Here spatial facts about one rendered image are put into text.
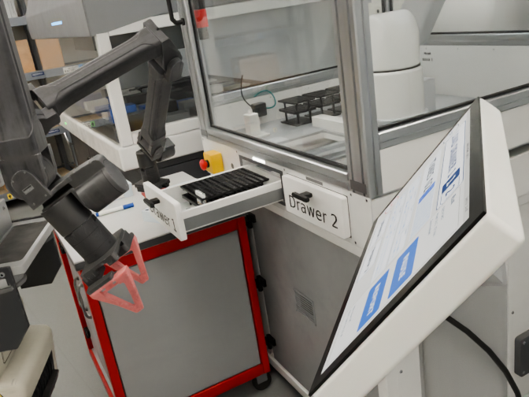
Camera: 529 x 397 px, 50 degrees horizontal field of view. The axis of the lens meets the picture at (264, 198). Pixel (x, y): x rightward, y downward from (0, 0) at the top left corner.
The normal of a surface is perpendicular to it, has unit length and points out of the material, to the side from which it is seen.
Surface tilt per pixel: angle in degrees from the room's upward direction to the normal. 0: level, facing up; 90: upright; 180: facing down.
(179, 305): 90
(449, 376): 90
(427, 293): 90
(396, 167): 90
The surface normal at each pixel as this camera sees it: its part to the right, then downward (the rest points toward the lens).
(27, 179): 0.11, 0.33
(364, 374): -0.32, 0.36
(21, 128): 0.13, 0.10
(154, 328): 0.47, 0.23
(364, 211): -0.87, 0.28
